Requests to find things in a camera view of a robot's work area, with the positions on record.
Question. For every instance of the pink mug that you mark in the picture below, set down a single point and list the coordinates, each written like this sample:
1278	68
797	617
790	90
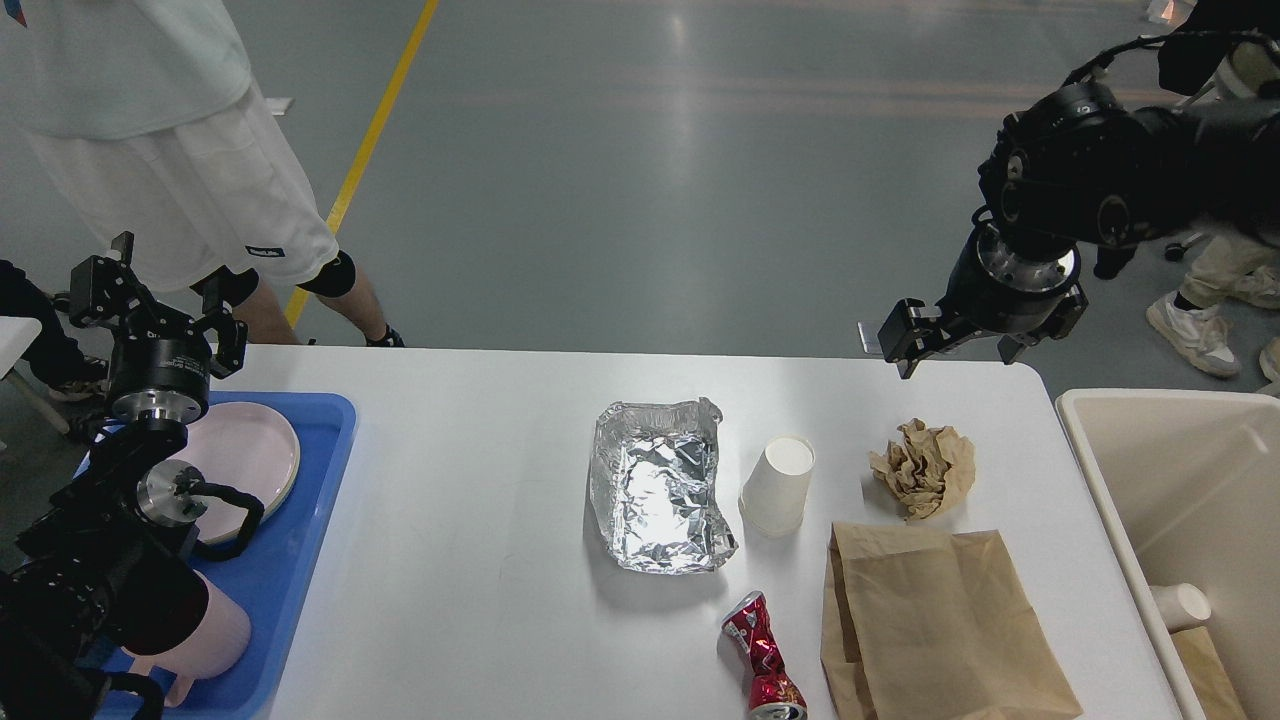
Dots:
198	638

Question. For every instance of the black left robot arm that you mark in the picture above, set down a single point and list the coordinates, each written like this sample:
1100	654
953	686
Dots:
111	556

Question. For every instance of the white cup inside bin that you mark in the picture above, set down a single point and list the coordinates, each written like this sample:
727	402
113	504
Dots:
1181	606

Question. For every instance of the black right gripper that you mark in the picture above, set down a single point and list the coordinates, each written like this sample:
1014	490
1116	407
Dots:
992	292

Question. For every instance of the white office chair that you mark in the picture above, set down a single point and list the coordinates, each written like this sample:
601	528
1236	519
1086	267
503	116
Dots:
1215	60

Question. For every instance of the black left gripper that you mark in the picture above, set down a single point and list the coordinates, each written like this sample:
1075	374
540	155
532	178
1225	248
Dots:
148	375

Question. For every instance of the white paper cup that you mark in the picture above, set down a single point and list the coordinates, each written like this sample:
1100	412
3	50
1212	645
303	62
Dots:
773	498

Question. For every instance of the beige plastic bin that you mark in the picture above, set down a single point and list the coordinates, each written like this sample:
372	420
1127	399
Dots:
1187	485

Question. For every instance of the crushed red soda can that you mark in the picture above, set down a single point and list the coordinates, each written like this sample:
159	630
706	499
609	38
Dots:
772	693

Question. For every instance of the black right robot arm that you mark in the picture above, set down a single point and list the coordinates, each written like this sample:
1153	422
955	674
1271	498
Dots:
1075	168

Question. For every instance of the pink plate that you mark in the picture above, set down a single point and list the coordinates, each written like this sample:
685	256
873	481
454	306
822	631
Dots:
250	447

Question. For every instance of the black and white sneaker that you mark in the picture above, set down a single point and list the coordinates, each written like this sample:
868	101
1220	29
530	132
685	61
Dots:
54	357

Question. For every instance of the brown paper bag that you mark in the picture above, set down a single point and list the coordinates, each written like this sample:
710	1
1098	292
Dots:
924	624

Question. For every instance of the clear plastic piece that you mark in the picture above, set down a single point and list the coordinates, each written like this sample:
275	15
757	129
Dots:
868	333

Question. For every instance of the person in white shorts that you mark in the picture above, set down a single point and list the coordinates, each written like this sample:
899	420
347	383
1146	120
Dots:
148	119

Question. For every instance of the blue plastic tray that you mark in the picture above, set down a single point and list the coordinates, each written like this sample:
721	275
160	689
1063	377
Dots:
270	579

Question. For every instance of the brown paper ball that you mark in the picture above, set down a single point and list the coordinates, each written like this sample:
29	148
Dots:
929	470

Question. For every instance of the person in beige trousers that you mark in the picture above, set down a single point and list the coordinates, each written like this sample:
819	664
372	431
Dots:
1230	268

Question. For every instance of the aluminium foil tray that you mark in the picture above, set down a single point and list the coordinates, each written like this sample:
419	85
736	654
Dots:
652	487

